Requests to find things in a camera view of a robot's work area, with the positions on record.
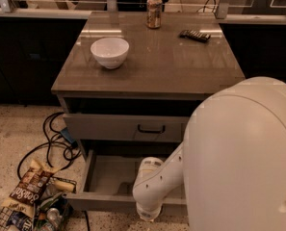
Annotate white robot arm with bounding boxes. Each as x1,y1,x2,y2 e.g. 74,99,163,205
133,77,286,231

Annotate grey top drawer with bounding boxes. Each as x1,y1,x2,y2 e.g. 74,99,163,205
64,114,189,142

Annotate blue snack bag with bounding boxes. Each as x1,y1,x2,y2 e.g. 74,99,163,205
7,211,33,231

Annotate black cable behind cabinet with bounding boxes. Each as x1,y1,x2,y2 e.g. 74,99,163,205
195,0,218,13

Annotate blue power plug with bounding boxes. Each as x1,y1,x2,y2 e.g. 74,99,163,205
60,128,76,145

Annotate black floor cables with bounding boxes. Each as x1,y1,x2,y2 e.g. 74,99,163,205
16,111,91,231

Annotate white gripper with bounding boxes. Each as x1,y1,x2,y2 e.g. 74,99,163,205
136,202,162,222

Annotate black chocolate bar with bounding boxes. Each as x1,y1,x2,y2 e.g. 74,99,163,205
179,30,211,43

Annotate white ceramic bowl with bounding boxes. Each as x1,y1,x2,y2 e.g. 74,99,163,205
91,38,129,69

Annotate grey drawer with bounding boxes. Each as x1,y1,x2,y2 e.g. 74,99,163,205
64,114,189,142
67,146,187,216

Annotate brown sea salt chip bag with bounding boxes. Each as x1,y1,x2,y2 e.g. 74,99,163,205
2,159,60,218

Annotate silver can in basket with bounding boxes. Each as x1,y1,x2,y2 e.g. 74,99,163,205
46,208,62,229

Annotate black wire basket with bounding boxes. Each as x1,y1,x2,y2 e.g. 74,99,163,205
0,196,72,231

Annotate orange drink can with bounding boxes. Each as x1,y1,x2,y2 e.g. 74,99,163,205
146,0,163,29

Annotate grey three-drawer cabinet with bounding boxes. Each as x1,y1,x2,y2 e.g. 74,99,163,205
50,11,247,217

